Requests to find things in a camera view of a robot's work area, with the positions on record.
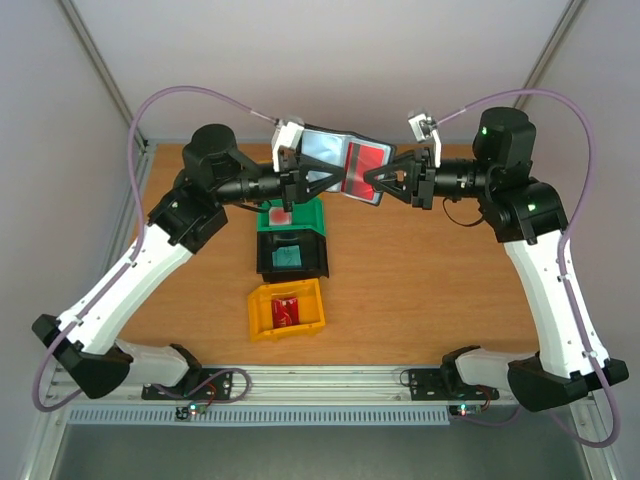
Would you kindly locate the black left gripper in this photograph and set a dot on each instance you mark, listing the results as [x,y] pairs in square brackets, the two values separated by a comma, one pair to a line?
[296,176]

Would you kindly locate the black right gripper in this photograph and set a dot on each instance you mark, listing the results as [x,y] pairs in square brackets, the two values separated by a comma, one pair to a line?
[421,179]

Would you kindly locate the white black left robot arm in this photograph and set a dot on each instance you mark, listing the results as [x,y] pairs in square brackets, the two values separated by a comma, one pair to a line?
[85,338]

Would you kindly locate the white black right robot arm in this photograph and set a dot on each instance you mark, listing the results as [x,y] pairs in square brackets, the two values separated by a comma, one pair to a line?
[529,221]

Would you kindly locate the white red-circle cards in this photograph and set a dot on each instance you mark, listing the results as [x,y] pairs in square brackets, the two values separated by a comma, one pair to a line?
[279,217]

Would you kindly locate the teal cards in bin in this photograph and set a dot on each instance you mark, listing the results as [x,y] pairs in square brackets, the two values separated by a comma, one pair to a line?
[287,257]

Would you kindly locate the red card in bin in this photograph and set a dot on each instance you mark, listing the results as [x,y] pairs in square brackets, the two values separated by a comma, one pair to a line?
[285,312]

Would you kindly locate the green plastic bin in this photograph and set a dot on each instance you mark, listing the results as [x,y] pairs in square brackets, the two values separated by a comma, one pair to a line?
[309,215]

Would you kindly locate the black plastic bin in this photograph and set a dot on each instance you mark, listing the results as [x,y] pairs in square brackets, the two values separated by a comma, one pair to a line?
[313,249]

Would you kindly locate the near yellow plastic bin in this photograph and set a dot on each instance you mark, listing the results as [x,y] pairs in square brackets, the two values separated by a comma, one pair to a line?
[311,310]

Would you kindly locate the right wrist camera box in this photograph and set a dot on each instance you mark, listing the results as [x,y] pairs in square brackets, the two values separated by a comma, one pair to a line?
[425,129]

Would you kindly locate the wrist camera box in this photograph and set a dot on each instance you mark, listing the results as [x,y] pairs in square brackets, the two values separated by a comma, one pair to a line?
[425,129]
[288,134]

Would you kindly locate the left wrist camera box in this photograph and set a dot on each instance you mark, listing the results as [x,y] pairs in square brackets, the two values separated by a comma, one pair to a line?
[288,134]

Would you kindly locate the aluminium front rail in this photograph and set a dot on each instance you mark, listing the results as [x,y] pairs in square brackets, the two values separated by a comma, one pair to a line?
[314,385]

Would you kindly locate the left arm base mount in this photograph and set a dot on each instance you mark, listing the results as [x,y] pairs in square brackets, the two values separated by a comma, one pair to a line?
[212,383]

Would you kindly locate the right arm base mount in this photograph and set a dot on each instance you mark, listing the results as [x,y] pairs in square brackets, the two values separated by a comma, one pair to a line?
[427,384]

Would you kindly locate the slotted grey cable duct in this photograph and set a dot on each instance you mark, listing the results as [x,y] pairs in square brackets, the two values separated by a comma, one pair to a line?
[260,416]

